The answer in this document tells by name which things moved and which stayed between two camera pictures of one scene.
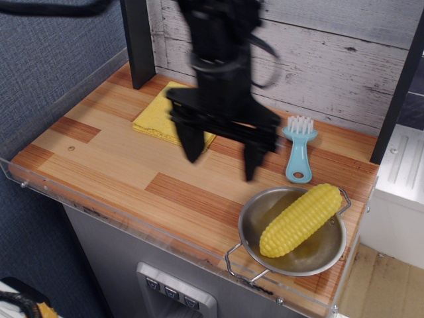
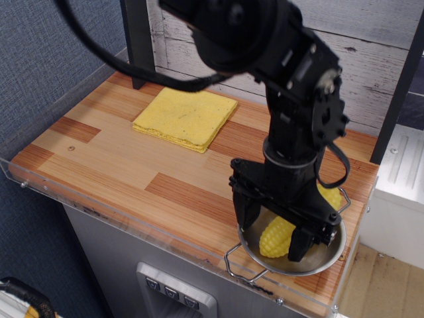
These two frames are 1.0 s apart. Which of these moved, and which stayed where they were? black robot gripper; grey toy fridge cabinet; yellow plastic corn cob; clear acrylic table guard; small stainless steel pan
Moved: black robot gripper
Stayed: grey toy fridge cabinet; small stainless steel pan; clear acrylic table guard; yellow plastic corn cob
